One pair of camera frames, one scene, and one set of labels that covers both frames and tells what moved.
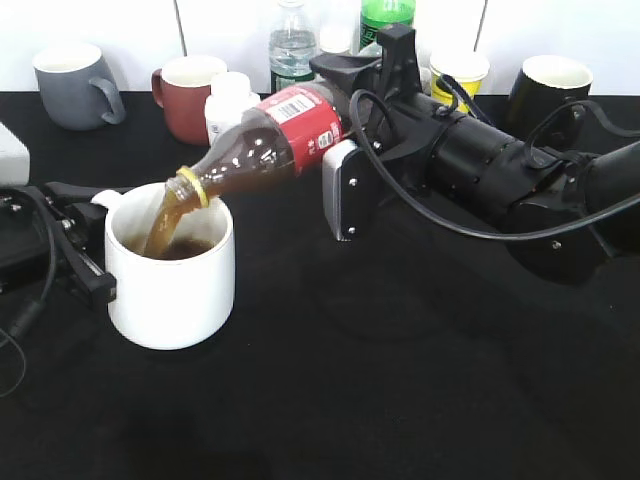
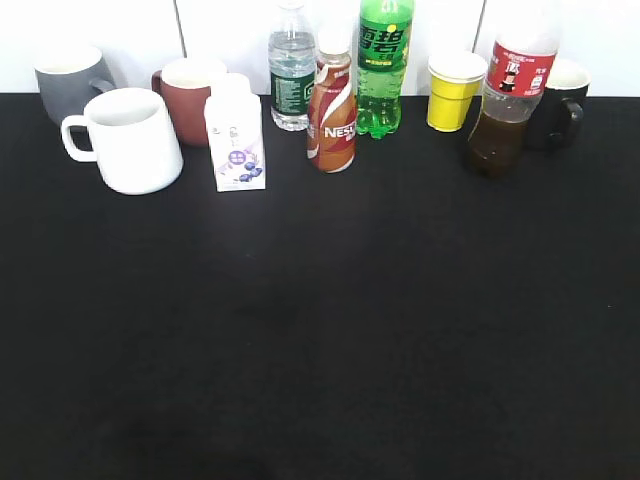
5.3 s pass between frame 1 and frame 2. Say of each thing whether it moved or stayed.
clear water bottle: stayed
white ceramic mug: moved
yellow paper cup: stayed
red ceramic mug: stayed
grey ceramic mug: stayed
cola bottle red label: moved
